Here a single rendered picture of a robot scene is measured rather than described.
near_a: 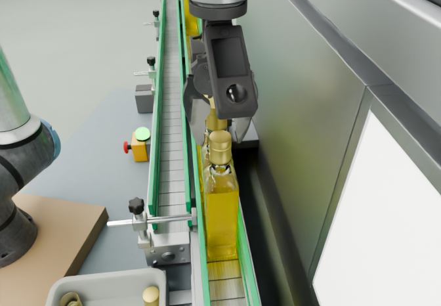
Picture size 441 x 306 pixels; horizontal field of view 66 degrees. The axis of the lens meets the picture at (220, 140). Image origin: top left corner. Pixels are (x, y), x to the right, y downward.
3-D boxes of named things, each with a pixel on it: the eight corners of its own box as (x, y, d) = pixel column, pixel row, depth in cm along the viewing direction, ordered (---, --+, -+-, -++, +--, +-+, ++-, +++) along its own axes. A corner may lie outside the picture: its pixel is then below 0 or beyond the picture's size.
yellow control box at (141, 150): (156, 161, 107) (153, 143, 103) (132, 163, 107) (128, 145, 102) (157, 147, 113) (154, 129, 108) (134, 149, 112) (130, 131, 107)
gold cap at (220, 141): (233, 164, 52) (233, 142, 50) (210, 166, 52) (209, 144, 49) (230, 150, 55) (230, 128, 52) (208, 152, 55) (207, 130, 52)
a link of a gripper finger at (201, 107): (199, 127, 56) (210, 78, 51) (203, 150, 51) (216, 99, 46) (181, 125, 55) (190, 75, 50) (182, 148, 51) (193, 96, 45)
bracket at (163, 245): (191, 264, 72) (189, 245, 68) (147, 269, 71) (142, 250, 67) (191, 249, 75) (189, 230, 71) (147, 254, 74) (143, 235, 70)
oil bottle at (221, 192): (236, 255, 67) (240, 179, 53) (208, 259, 66) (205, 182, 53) (231, 232, 71) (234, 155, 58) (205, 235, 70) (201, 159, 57)
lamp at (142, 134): (149, 141, 103) (148, 133, 102) (135, 142, 103) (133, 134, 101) (150, 132, 107) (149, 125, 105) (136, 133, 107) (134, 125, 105)
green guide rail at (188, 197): (192, 226, 72) (190, 201, 67) (188, 226, 71) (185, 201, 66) (178, -8, 207) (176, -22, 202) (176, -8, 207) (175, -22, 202)
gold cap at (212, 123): (228, 130, 55) (228, 108, 53) (207, 132, 55) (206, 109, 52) (225, 118, 58) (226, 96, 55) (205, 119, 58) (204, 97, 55)
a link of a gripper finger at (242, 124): (250, 120, 57) (239, 72, 51) (258, 142, 52) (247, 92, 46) (231, 125, 57) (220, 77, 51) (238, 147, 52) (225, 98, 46)
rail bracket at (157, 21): (162, 43, 150) (159, 12, 141) (145, 43, 149) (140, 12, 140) (162, 39, 153) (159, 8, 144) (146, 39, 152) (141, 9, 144)
